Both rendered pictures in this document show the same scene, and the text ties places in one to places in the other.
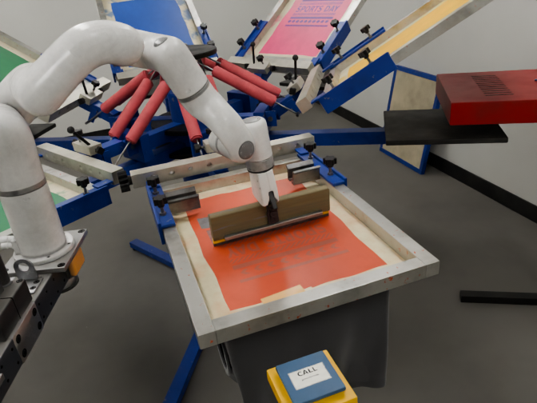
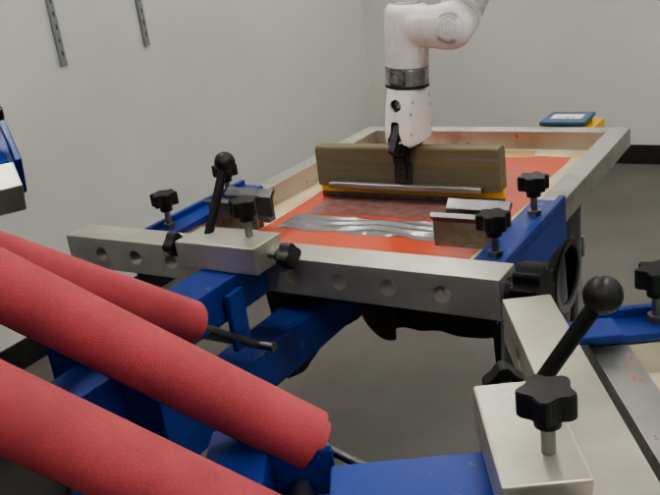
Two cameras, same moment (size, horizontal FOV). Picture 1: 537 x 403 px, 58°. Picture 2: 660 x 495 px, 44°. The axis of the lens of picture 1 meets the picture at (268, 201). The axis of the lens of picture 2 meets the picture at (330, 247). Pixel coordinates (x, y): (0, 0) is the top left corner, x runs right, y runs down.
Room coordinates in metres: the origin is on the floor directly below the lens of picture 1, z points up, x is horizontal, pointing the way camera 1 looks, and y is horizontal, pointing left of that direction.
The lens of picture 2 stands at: (2.23, 0.98, 1.41)
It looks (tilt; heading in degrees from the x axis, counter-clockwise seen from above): 20 degrees down; 230
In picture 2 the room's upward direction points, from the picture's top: 8 degrees counter-clockwise
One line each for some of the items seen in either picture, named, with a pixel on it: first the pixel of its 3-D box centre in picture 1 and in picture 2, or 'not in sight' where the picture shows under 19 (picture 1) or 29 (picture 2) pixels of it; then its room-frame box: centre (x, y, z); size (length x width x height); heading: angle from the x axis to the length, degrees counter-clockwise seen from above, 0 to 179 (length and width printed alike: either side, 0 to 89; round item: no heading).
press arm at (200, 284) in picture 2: not in sight; (207, 299); (1.76, 0.17, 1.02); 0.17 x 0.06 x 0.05; 17
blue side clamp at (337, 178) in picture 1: (320, 173); (203, 225); (1.53, -0.19, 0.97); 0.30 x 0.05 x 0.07; 17
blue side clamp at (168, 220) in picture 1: (161, 211); (517, 251); (1.37, 0.34, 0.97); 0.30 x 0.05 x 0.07; 17
